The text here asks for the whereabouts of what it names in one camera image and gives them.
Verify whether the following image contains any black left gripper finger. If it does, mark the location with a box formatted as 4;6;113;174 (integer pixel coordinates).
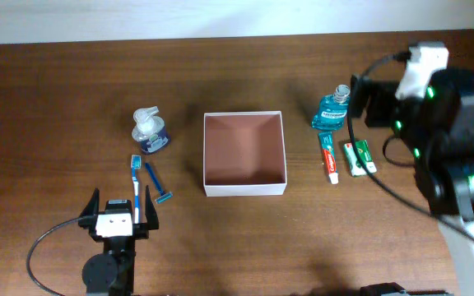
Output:
145;185;160;230
78;188;100;227

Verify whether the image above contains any blue white toothbrush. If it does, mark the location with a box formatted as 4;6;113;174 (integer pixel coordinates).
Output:
130;155;142;224

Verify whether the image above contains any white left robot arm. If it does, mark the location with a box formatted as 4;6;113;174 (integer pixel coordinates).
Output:
78;188;160;295

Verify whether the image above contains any green white soap box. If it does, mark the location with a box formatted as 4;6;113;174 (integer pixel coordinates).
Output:
343;140;377;177

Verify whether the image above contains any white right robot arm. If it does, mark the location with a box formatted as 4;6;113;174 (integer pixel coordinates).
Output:
347;68;474;295

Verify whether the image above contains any purple hand soap pump bottle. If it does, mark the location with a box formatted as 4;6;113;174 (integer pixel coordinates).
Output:
132;106;170;155

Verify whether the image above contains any blue razor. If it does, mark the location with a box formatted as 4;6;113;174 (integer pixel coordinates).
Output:
145;163;174;204

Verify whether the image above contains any teal mouthwash bottle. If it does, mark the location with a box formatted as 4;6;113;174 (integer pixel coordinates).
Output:
311;85;351;132

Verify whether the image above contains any green white toothpaste tube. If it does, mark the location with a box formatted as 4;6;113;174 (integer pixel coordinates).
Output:
318;132;339;185

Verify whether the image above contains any white cardboard box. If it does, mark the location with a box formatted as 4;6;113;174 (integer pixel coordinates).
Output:
202;111;287;197

